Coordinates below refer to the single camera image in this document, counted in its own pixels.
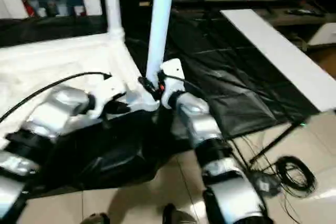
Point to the white plastic stool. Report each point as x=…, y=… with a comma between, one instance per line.
x=52, y=56

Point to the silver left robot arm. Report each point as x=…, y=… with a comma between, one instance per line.
x=52, y=108

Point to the black glossy mat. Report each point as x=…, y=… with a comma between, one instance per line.
x=223, y=64

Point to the small yellow label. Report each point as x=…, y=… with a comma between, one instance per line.
x=145, y=3

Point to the dark rounded robot body part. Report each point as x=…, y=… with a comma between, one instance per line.
x=178, y=216
x=97, y=220

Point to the white flat board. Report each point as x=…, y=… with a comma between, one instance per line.
x=275, y=56

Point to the black metal table leg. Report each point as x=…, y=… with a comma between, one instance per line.
x=275, y=140

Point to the black floor device with label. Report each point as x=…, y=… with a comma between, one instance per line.
x=265, y=184

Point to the black remote control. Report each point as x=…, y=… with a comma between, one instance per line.
x=302, y=11

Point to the white rounded box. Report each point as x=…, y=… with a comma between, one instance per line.
x=324, y=33

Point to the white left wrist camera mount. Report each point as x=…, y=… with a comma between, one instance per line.
x=107, y=90

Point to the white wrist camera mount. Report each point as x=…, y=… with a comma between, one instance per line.
x=173, y=77
x=107, y=90

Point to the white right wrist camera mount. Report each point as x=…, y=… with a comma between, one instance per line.
x=173, y=77

